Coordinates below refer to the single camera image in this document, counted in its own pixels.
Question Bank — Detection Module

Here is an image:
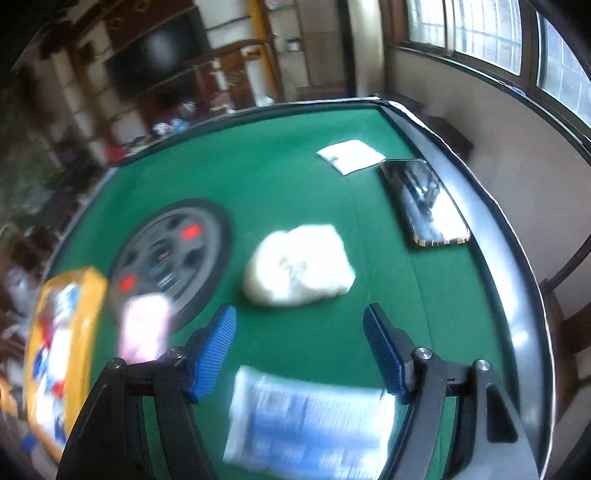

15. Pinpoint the black television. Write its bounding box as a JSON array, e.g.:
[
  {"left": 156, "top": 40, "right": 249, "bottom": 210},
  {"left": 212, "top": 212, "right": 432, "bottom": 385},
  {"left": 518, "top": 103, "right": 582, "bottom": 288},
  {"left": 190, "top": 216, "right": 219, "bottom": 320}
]
[{"left": 104, "top": 7, "right": 213, "bottom": 100}]

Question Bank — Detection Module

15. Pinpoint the white paper card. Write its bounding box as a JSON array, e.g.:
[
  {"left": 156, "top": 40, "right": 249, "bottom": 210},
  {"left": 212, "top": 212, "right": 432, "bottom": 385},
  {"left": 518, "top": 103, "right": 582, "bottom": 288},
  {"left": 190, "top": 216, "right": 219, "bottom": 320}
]
[{"left": 316, "top": 140, "right": 386, "bottom": 176}]

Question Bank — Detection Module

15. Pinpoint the white cloth bundle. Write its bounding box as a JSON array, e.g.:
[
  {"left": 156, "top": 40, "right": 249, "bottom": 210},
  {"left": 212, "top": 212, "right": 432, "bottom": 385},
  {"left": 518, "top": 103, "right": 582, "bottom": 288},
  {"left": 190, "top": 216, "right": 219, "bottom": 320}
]
[{"left": 242, "top": 224, "right": 357, "bottom": 306}]

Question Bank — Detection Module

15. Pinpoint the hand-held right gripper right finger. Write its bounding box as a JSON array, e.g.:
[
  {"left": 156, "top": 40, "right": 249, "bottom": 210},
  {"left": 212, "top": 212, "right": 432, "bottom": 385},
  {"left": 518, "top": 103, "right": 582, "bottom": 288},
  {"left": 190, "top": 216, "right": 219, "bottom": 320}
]
[{"left": 362, "top": 304, "right": 541, "bottom": 480}]

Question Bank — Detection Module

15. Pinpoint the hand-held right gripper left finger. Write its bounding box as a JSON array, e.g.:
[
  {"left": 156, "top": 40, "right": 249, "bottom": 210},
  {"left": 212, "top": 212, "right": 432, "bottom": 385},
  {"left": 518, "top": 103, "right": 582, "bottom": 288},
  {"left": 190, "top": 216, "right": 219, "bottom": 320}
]
[{"left": 55, "top": 305, "right": 238, "bottom": 480}]

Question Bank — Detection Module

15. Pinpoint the dark wooden chair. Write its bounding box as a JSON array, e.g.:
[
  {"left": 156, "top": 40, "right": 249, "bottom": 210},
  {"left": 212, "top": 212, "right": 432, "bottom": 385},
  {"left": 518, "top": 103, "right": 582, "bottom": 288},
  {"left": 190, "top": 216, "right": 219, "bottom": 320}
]
[{"left": 538, "top": 240, "right": 591, "bottom": 416}]

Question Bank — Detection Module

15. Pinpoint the black smartphone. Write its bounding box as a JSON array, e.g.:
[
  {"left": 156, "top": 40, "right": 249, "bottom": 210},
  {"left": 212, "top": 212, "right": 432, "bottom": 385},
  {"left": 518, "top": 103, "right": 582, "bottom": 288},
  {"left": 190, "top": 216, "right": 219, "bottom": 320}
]
[{"left": 379, "top": 158, "right": 472, "bottom": 250}]

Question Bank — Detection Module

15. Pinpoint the white blue flat packet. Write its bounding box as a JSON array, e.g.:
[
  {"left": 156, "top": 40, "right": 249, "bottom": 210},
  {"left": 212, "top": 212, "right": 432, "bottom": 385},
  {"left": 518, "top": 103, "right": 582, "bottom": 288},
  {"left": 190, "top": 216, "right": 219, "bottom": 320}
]
[{"left": 223, "top": 364, "right": 395, "bottom": 478}]

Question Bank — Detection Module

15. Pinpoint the dark framed window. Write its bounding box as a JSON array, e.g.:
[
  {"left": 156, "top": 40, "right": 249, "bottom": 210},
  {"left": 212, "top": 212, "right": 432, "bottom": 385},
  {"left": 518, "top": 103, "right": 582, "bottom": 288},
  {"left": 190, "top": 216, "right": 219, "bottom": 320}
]
[{"left": 404, "top": 0, "right": 591, "bottom": 153}]

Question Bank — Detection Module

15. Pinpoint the pink tissue pack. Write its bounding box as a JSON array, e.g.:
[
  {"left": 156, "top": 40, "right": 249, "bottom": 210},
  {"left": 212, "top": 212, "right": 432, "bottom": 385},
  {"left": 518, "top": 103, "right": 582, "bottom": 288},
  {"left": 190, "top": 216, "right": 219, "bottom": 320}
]
[{"left": 117, "top": 293, "right": 174, "bottom": 363}]

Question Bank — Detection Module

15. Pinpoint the standing air conditioner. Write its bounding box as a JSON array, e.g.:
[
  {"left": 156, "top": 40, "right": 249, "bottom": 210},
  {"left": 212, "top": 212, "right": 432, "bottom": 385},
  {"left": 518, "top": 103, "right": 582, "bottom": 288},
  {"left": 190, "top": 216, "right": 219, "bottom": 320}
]
[{"left": 344, "top": 0, "right": 389, "bottom": 97}]

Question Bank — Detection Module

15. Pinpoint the round grey table panel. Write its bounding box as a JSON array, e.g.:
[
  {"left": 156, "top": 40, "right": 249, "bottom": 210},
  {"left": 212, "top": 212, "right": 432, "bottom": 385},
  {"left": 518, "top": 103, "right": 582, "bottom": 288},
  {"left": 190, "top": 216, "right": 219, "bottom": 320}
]
[{"left": 107, "top": 198, "right": 233, "bottom": 326}]

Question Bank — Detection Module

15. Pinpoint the yellow cardboard box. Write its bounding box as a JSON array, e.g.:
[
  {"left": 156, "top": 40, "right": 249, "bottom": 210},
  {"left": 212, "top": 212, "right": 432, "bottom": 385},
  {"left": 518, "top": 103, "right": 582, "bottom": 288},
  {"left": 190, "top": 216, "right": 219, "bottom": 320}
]
[{"left": 23, "top": 267, "right": 109, "bottom": 457}]

